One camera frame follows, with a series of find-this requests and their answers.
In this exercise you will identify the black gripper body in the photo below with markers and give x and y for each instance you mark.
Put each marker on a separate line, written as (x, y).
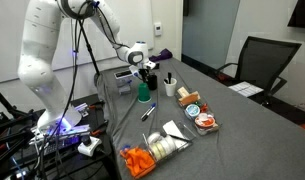
(144, 72)

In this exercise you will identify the black cup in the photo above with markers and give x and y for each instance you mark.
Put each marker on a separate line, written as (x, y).
(152, 83)

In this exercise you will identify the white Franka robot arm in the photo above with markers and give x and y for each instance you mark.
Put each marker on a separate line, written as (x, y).
(42, 66)

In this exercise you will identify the green plastic cup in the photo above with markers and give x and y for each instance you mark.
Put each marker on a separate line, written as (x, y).
(144, 93)

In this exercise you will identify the black markers in cup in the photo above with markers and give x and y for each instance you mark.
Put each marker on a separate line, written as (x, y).
(169, 77)

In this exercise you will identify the white paper cup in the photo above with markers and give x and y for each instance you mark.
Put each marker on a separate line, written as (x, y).
(170, 89)

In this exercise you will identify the black tape dispenser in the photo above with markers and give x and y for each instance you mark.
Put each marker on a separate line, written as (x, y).
(157, 66)

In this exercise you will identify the blue marker pen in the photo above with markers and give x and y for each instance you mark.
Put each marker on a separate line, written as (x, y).
(128, 81)

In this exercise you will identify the silver flat device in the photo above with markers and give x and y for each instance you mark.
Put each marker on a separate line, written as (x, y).
(122, 74)

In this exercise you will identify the clear acrylic box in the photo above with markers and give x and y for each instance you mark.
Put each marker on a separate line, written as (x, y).
(124, 88)

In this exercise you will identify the purple folded umbrella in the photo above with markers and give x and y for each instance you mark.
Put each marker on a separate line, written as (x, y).
(162, 55)

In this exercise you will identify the black marker blue cap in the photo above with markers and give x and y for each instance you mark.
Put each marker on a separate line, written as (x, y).
(148, 112)

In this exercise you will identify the wooden block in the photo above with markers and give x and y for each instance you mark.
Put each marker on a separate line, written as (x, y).
(188, 97)

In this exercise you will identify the round blue tin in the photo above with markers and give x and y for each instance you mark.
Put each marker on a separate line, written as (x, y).
(192, 110)

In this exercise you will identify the white card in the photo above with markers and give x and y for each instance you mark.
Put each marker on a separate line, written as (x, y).
(174, 130)

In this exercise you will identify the black tripod stand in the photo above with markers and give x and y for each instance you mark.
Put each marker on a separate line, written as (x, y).
(88, 46)

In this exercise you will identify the white tape rolls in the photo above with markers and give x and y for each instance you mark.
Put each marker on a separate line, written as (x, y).
(161, 145)

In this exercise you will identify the small blue clip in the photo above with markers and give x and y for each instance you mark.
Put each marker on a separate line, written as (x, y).
(126, 147)

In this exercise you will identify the clear tray with tape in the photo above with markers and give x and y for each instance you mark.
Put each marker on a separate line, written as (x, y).
(187, 141)

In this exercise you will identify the clear tray with tins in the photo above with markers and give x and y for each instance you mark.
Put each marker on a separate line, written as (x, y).
(210, 128)

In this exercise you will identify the crumpled orange bag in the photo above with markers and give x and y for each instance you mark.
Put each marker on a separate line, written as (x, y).
(138, 162)

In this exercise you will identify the white emergency stop box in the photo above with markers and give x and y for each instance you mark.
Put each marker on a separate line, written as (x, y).
(89, 146)

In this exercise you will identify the white paper sheet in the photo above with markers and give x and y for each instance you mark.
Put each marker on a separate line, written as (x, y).
(246, 89)

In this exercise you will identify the black mesh office chair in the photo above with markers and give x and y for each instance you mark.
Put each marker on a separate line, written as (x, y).
(265, 60)

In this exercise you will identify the grey tablecloth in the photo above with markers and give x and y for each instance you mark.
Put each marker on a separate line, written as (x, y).
(252, 143)

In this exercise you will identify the black equipment cart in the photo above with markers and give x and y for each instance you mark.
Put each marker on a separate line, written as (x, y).
(22, 150)

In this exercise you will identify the white wall thermostat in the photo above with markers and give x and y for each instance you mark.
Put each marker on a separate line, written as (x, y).
(158, 29)

